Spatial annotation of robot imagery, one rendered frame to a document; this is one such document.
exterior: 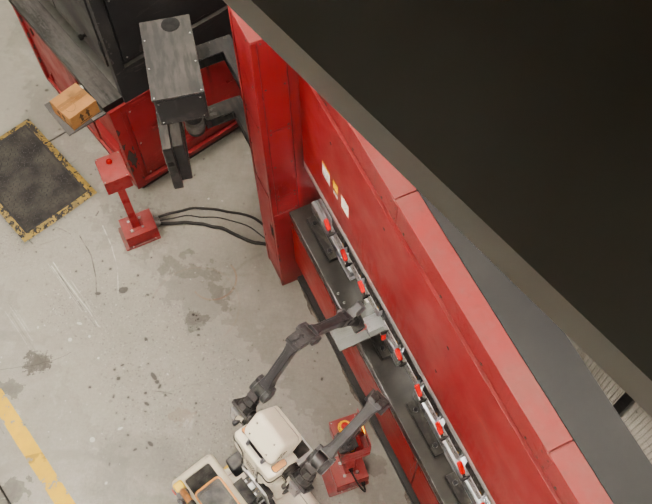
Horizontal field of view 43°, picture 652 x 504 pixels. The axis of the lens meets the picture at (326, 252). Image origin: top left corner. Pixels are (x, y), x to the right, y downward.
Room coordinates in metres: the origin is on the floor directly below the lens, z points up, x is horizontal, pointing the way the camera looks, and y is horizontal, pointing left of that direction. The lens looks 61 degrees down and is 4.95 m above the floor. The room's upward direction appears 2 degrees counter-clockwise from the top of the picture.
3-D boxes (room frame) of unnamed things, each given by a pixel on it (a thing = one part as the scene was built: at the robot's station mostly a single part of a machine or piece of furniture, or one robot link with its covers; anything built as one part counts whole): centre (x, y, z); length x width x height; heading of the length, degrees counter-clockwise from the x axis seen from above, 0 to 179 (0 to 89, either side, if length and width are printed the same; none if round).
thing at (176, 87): (2.73, 0.71, 1.53); 0.51 x 0.25 x 0.85; 11
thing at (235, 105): (2.86, 0.50, 1.18); 0.40 x 0.24 x 0.07; 24
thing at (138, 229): (2.90, 1.28, 0.41); 0.25 x 0.20 x 0.83; 114
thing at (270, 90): (2.74, -0.04, 1.15); 0.85 x 0.25 x 2.30; 114
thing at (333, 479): (1.20, -0.06, 0.06); 0.25 x 0.20 x 0.12; 107
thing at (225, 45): (2.86, 0.50, 1.67); 0.40 x 0.24 x 0.07; 24
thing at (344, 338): (1.72, -0.14, 1.00); 0.26 x 0.18 x 0.01; 114
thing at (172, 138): (2.67, 0.78, 1.42); 0.45 x 0.12 x 0.36; 11
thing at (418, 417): (1.20, -0.46, 0.89); 0.30 x 0.05 x 0.03; 24
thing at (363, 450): (1.21, -0.09, 0.75); 0.20 x 0.16 x 0.18; 17
